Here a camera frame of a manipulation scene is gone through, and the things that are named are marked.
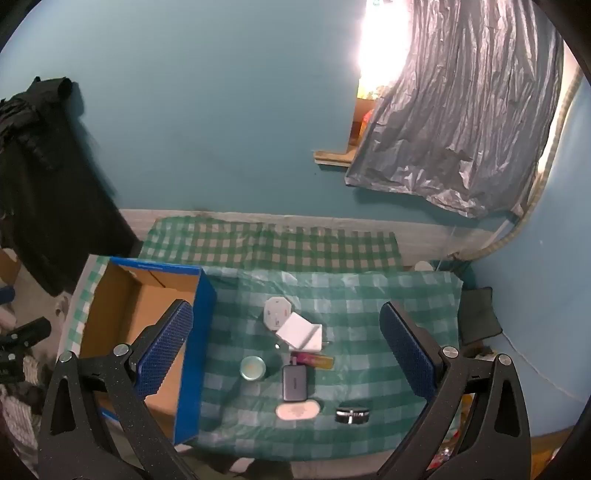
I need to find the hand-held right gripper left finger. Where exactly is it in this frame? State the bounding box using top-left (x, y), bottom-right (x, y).
top-left (37, 299), bottom-right (204, 480)

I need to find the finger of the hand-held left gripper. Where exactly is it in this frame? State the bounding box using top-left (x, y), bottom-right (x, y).
top-left (0, 351), bottom-right (26, 384)
top-left (0, 318), bottom-right (52, 350)

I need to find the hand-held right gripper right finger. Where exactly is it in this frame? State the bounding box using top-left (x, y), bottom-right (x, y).
top-left (376, 301), bottom-right (534, 480)

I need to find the blue cardboard box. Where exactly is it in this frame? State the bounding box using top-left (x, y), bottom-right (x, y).
top-left (79, 257), bottom-right (218, 446)

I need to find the black round fan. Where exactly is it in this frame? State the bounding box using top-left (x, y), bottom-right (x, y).
top-left (335, 404), bottom-right (370, 424)

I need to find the green metal cylinder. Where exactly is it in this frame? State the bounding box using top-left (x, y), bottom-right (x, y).
top-left (239, 355), bottom-right (267, 381)

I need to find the magenta and yellow lighter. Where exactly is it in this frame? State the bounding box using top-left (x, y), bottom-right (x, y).
top-left (291, 351), bottom-right (334, 370)

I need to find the white cube charger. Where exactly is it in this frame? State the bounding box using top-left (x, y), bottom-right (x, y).
top-left (276, 312), bottom-right (324, 352)

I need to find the black power adapter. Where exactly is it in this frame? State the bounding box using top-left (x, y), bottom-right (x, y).
top-left (281, 364), bottom-right (315, 401)

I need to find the white octagonal plug adapter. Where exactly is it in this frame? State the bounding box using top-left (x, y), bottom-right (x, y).
top-left (263, 296), bottom-right (293, 332)

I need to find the white oval power bank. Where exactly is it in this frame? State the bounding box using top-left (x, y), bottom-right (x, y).
top-left (275, 400), bottom-right (322, 422)

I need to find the green checkered plastic tablecloth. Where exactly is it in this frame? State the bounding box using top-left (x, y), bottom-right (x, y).
top-left (60, 256), bottom-right (465, 462)

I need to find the black jacket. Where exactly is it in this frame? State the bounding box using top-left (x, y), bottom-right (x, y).
top-left (0, 76), bottom-right (139, 296)

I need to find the wooden window sill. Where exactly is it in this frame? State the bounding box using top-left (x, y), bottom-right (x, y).
top-left (314, 150), bottom-right (354, 169)

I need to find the grey plastic sheet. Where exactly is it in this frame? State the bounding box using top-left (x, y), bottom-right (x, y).
top-left (345, 0), bottom-right (565, 219)

